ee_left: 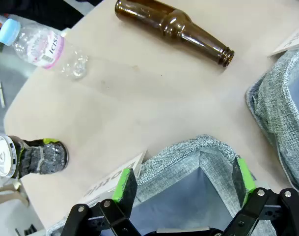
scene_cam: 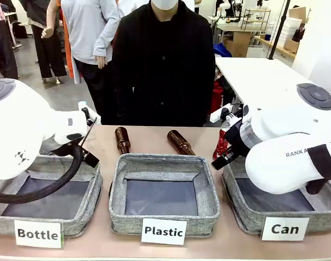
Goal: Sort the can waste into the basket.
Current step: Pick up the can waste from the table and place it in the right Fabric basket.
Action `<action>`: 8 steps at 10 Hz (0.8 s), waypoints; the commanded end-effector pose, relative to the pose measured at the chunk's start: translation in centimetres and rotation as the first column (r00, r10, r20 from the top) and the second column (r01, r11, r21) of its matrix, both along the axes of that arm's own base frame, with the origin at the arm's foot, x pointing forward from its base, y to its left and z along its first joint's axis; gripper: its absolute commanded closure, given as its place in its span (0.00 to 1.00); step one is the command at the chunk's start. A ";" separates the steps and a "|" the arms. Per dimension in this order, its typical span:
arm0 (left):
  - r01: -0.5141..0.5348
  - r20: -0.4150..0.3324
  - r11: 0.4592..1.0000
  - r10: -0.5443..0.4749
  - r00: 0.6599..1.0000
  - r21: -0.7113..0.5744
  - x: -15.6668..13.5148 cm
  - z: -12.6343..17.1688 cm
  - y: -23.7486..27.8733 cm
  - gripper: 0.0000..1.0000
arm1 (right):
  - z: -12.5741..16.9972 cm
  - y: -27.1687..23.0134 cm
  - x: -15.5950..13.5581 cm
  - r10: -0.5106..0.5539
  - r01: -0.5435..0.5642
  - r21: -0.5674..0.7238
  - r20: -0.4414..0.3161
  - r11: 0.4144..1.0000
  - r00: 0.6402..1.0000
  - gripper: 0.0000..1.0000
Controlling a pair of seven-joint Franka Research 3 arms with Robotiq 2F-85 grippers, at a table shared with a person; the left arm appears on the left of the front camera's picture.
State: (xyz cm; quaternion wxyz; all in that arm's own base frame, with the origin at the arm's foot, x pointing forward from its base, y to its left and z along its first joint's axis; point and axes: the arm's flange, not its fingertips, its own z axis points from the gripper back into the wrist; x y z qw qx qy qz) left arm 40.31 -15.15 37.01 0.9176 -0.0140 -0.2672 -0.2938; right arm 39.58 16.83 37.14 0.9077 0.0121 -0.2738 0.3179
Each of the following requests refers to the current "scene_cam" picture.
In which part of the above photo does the white Can sign card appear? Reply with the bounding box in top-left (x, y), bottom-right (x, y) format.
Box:
top-left (260, 216), bottom-right (310, 243)

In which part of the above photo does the black wire shelf rack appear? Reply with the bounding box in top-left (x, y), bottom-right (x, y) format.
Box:
top-left (240, 7), bottom-right (271, 31)

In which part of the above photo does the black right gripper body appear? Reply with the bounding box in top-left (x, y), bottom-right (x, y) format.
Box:
top-left (224, 119), bottom-right (253, 164)

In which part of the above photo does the grey basket with Bottle sign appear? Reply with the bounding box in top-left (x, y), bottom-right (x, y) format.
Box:
top-left (0, 153), bottom-right (104, 237)

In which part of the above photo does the white Bottle sign card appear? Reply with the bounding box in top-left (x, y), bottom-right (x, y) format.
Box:
top-left (14, 219), bottom-right (64, 249)

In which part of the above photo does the white Plastic sign card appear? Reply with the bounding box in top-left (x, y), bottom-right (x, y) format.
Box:
top-left (140, 217), bottom-right (188, 247)

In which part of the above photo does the orange hanging garment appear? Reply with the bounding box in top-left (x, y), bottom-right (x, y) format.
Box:
top-left (55, 0), bottom-right (75, 79)

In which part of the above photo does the black stand pole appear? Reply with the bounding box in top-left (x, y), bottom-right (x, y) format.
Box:
top-left (266, 0), bottom-right (291, 60)

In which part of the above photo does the blue bag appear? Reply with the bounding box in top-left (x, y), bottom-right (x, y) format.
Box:
top-left (213, 42), bottom-right (233, 58)

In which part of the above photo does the open cardboard box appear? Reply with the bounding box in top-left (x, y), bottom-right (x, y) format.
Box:
top-left (288, 6), bottom-right (307, 23)

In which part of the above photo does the grey basket with Plastic sign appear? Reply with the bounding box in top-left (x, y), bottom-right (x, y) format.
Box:
top-left (108, 153), bottom-right (221, 236)

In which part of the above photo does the grey basket with Can sign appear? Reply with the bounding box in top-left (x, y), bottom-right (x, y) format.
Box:
top-left (221, 156), bottom-right (331, 235)

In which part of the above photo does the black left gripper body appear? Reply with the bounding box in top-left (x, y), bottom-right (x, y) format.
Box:
top-left (56, 143), bottom-right (100, 168)

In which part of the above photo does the large cardboard box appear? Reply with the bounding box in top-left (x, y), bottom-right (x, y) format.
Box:
top-left (224, 32), bottom-right (253, 58)

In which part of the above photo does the wooden workbench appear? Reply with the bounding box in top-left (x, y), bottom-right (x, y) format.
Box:
top-left (254, 35), bottom-right (297, 59)

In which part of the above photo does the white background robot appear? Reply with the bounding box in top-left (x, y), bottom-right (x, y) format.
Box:
top-left (215, 0), bottom-right (237, 17)

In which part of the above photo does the mannequin in black trousers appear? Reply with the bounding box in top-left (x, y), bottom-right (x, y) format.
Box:
top-left (19, 0), bottom-right (68, 84)

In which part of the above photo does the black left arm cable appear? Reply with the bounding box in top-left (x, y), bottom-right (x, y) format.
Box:
top-left (0, 144), bottom-right (86, 204)

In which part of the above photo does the brown glass bottle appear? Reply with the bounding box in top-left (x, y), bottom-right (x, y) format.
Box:
top-left (114, 126), bottom-right (132, 156)
top-left (166, 129), bottom-right (196, 157)

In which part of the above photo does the person in dark clothes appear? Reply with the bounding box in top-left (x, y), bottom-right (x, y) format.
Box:
top-left (0, 0), bottom-right (20, 80)

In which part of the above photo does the white face mask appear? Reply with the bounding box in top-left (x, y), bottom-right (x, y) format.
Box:
top-left (151, 0), bottom-right (179, 11)

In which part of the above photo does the red bag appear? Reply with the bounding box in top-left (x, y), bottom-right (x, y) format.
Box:
top-left (209, 80), bottom-right (223, 116)

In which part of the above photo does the crushed red can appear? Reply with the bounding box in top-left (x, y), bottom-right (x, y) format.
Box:
top-left (212, 129), bottom-right (232, 161)

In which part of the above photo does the person in black jacket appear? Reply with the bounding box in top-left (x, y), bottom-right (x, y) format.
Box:
top-left (111, 0), bottom-right (216, 127)

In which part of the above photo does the stack of white boxes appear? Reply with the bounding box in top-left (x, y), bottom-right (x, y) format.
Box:
top-left (278, 17), bottom-right (302, 46)

